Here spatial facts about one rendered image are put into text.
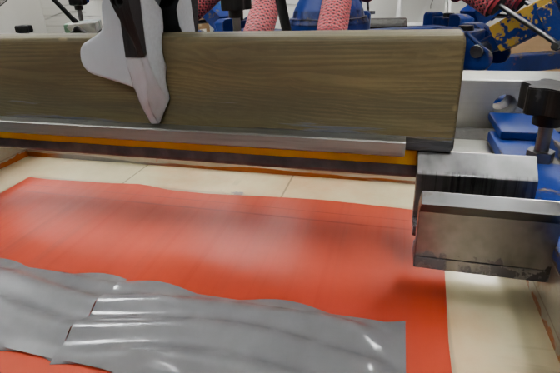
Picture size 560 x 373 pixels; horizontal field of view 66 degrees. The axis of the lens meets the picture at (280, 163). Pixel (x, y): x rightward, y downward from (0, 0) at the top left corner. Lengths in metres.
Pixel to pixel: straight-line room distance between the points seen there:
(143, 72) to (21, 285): 0.16
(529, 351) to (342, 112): 0.17
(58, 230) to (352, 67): 0.27
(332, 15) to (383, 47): 0.44
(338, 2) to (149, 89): 0.48
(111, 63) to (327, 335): 0.23
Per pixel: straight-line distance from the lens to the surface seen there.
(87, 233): 0.38
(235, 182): 0.43
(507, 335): 0.28
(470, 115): 0.48
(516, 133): 0.43
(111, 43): 0.33
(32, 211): 0.45
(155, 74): 0.31
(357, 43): 0.28
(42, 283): 0.32
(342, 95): 0.29
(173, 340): 0.26
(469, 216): 0.26
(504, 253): 0.27
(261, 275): 0.30
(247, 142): 0.30
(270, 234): 0.34
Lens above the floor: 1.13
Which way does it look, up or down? 23 degrees down
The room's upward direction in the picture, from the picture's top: 2 degrees counter-clockwise
